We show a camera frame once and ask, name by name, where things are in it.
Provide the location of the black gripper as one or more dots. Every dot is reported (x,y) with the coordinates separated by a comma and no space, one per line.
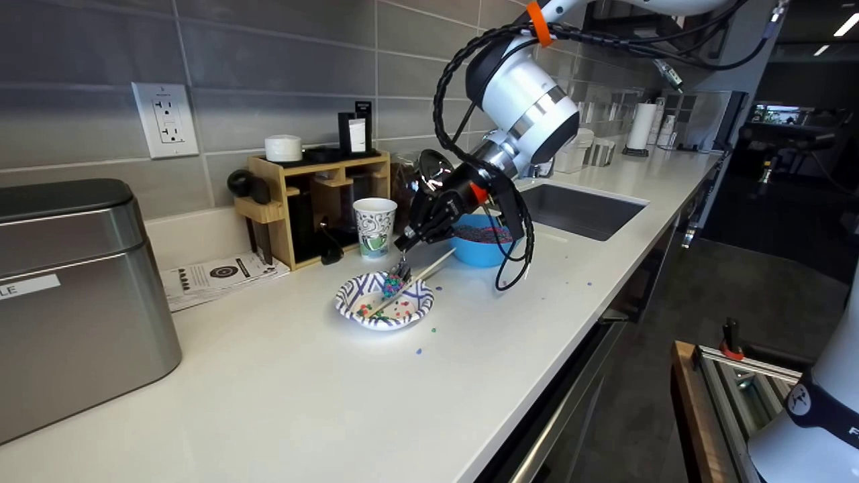
(465,198)

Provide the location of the metal spoon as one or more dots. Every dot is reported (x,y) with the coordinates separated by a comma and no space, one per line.
(405,272)

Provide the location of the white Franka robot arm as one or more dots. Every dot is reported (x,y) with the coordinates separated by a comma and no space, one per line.
(527,98)

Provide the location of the white blue patterned bowl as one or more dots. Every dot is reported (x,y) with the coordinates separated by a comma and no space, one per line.
(384,309)

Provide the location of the thin white stick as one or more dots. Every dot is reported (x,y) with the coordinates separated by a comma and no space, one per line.
(439,265)

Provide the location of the coloured gravel pile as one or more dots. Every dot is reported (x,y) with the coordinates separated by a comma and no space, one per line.
(478,234)

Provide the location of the patterned paper cup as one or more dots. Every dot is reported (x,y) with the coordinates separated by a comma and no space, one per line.
(374,230)

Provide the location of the black kettle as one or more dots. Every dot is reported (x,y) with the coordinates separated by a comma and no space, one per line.
(421,170)

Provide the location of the black bottle white label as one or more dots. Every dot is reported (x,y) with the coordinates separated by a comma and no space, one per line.
(356,136)

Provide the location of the wooden organiser rack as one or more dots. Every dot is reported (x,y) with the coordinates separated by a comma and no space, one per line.
(312,168)

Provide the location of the steel sink basin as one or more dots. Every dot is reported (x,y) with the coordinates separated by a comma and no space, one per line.
(580,211)

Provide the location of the small white cup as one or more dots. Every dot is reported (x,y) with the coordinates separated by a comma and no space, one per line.
(282,149)

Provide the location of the black round knob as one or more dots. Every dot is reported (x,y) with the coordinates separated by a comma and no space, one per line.
(244,187)

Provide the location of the printed paper card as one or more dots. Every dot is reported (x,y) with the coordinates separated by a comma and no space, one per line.
(223,278)

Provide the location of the white paper towel roll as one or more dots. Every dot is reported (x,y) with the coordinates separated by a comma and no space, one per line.
(644,124)

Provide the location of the red clamp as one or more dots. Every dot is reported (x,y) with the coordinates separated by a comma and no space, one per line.
(731,349)

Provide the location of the stainless steel bin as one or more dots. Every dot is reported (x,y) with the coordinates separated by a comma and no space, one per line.
(82,312)

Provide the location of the ceiling light strip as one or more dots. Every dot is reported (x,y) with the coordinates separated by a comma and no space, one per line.
(846,26)
(819,49)

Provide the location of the white wall outlet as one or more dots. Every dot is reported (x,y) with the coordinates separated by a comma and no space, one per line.
(166,123)

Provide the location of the wooden cart with metal rail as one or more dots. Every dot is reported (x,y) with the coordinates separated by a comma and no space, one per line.
(693,403)

